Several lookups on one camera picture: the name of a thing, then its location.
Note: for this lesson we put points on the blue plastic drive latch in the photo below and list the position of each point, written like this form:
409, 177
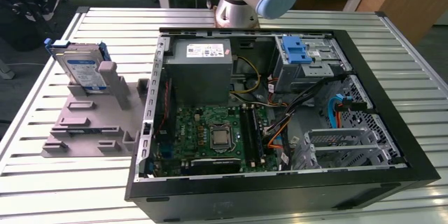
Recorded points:
293, 51

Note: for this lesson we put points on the black office chair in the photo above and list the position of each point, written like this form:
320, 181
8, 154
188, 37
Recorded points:
24, 35

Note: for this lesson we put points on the metal disk bay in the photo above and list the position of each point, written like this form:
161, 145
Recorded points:
349, 147

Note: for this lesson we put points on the grey parts rack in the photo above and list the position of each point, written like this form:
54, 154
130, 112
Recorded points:
97, 119

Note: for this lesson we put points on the black RAM slot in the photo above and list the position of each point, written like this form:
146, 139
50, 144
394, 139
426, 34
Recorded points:
246, 134

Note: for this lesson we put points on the black PC case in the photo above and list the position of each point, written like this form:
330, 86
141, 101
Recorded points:
244, 197

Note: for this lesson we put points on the black graphics card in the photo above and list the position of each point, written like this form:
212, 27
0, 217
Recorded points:
213, 166

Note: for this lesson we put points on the silver CPU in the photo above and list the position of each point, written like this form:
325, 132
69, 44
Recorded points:
220, 137

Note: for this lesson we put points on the grey power supply unit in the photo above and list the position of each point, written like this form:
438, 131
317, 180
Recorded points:
198, 82

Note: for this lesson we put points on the blue RAM stick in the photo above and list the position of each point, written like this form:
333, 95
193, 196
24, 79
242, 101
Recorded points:
86, 130

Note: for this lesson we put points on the green motherboard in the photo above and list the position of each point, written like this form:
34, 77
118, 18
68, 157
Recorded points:
188, 129

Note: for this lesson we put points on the metal optical drive cage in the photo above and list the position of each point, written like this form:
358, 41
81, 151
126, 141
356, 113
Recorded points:
314, 72

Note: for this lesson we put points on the CPU socket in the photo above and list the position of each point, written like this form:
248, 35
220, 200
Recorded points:
220, 150

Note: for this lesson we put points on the hard disk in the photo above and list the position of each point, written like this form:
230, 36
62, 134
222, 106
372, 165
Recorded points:
81, 72

